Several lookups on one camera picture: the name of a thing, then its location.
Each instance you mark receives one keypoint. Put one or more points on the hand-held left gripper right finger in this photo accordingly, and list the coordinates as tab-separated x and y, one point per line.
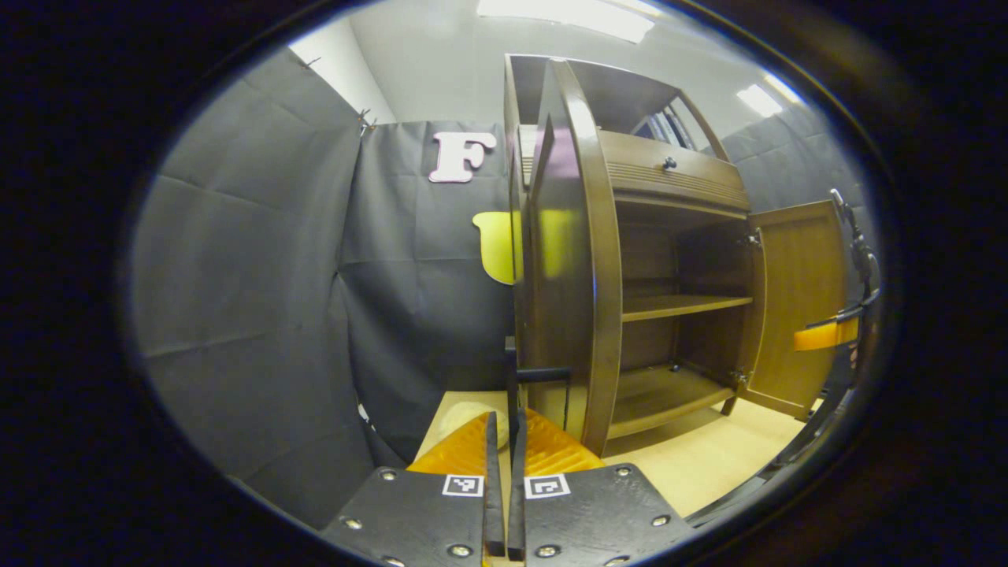
516	512

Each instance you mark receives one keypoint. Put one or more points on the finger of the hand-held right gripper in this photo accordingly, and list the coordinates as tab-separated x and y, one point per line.
823	336

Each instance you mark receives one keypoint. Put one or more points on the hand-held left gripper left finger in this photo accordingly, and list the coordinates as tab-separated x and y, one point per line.
493	504

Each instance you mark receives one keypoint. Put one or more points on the wooden cabinet door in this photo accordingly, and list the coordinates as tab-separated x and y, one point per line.
795	276
579	276

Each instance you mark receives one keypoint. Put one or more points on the wooden double-door shoe cabinet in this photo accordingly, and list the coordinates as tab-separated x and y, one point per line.
654	252

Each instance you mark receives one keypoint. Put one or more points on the metal door hinge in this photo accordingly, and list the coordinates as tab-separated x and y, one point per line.
752	240
739	378

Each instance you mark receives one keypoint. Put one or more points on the wooden cabinet drawer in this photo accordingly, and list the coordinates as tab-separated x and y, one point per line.
677	185

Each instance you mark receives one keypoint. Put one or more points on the beige round plush ball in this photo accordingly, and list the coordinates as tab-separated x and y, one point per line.
461	417

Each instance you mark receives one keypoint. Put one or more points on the wooden inner shelf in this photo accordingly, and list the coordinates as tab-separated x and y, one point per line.
677	305

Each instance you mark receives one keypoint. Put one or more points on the small ceiling light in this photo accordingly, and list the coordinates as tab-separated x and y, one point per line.
757	100

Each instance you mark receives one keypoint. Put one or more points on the dark hardcover book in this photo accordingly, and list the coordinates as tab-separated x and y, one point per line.
657	131
683	126

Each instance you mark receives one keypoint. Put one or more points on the grey hardcover book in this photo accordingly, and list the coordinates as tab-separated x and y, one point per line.
671	127

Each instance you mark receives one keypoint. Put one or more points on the black backdrop cloth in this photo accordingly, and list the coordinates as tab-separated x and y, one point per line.
260	276

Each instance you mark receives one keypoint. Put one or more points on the large ceiling light panel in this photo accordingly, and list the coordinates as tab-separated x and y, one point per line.
567	16

